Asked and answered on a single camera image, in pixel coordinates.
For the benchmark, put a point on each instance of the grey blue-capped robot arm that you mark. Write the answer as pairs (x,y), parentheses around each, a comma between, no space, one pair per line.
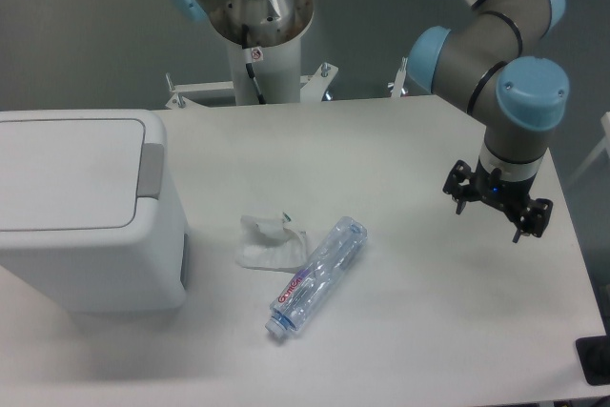
(486,71)

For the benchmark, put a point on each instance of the crumpled white tissue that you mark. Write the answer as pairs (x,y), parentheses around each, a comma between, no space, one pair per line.
(271,244)

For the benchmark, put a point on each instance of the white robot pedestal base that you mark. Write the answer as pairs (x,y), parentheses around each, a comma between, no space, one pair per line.
(263,43)

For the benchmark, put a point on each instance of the white frame at right edge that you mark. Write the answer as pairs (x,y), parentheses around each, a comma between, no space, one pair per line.
(600,149)

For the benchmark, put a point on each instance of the clear plastic water bottle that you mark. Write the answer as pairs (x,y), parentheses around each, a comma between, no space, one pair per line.
(308,289)

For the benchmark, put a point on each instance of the black clamp at table edge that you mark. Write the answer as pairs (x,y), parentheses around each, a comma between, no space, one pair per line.
(593,352)

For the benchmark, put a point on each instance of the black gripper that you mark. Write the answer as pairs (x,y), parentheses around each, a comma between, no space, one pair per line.
(505,187)

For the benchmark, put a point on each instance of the white push-button trash can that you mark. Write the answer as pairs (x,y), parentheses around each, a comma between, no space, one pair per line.
(90,216)

